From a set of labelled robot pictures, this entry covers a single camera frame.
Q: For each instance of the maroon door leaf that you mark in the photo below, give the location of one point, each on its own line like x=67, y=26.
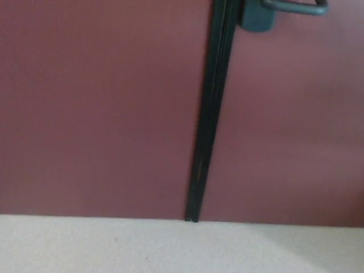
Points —
x=284, y=128
x=94, y=108

